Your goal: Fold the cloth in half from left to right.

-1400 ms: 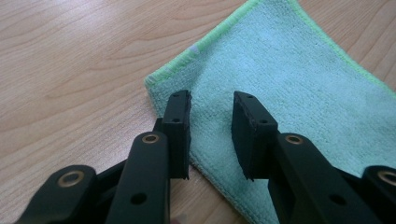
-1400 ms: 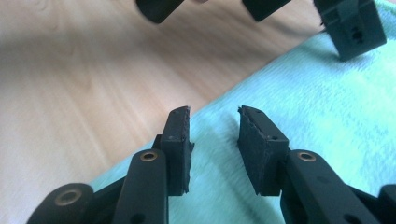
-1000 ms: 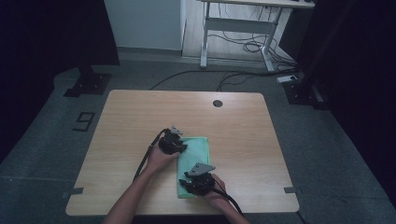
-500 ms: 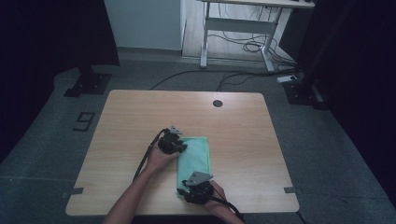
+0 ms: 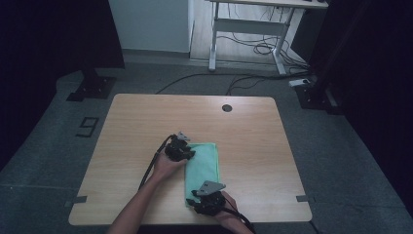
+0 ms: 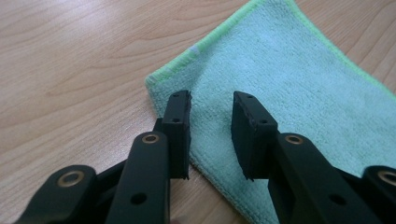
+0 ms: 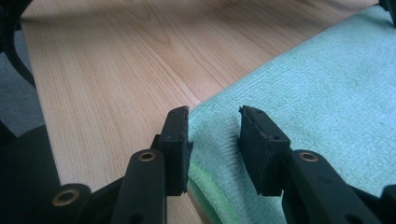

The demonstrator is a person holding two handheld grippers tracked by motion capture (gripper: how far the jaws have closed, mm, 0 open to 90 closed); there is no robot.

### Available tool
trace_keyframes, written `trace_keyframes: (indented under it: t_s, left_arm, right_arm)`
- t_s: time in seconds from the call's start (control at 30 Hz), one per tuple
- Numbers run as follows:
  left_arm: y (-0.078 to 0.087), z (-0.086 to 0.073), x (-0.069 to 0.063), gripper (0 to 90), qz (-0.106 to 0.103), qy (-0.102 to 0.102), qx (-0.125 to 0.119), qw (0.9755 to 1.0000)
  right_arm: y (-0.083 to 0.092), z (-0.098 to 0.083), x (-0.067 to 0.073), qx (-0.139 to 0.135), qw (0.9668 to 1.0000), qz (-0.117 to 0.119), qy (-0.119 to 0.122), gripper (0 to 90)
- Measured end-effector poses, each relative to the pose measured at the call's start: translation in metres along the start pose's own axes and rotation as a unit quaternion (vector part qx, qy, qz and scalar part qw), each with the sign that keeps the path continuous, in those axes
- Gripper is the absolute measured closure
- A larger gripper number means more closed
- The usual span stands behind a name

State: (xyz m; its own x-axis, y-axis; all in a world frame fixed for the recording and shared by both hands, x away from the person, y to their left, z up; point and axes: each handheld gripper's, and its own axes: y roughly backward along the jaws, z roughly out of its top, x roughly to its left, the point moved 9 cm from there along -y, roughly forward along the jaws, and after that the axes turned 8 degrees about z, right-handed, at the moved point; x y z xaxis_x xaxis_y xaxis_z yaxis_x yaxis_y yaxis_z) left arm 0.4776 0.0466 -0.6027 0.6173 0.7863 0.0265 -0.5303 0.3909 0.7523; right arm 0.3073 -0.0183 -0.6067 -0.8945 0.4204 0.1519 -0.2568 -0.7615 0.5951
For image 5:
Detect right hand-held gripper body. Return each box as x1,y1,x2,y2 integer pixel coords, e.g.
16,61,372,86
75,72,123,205
194,180,227,217

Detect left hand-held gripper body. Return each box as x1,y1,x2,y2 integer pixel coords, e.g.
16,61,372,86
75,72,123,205
164,131,191,162

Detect green towel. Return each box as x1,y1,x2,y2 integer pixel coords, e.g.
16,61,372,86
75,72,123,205
184,141,222,208

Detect person's right hand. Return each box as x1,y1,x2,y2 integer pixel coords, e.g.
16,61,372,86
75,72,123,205
215,190,240,222

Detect person's left hand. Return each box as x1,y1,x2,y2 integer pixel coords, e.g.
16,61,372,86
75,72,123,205
151,153,188,183

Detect person's dark clothing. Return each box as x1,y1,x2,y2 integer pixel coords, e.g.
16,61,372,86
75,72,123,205
137,223,228,234

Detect black stand with square base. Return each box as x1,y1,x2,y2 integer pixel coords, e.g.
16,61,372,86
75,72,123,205
66,66,117,102

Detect white power strip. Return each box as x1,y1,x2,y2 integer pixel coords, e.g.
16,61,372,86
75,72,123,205
288,78,311,88

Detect black stand with long base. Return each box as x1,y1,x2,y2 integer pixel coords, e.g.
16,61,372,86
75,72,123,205
295,76,344,115

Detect large black curtain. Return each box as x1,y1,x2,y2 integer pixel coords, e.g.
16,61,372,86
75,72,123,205
0,0,126,170

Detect dark curtain with pole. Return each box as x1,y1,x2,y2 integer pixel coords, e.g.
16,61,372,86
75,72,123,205
308,0,413,215

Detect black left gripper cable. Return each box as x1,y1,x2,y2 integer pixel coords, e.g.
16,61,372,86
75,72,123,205
138,135,174,191

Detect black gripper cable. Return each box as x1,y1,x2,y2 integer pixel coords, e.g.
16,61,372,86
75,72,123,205
138,135,174,191
222,198,257,234

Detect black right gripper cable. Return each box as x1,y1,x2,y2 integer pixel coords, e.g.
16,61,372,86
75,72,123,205
222,198,257,234

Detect long black floor cable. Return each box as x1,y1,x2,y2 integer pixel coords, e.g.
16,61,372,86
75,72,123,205
155,71,313,96

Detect tangled black cables under desk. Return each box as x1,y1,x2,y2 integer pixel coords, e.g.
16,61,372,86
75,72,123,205
217,3,310,74

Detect white desk frame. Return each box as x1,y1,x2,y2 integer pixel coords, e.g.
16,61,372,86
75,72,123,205
206,0,329,76

